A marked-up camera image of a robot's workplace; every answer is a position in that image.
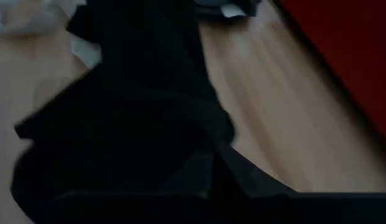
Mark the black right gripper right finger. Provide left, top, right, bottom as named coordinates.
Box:
left=211, top=143, right=386, bottom=224

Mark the white canvas tote bag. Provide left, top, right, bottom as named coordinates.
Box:
left=0, top=0, right=103, bottom=68

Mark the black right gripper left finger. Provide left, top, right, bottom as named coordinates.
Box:
left=46, top=148, right=214, bottom=224

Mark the black garment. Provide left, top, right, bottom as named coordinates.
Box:
left=11, top=0, right=237, bottom=224

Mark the red plastic laundry bin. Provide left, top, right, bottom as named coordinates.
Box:
left=273, top=0, right=386, bottom=147

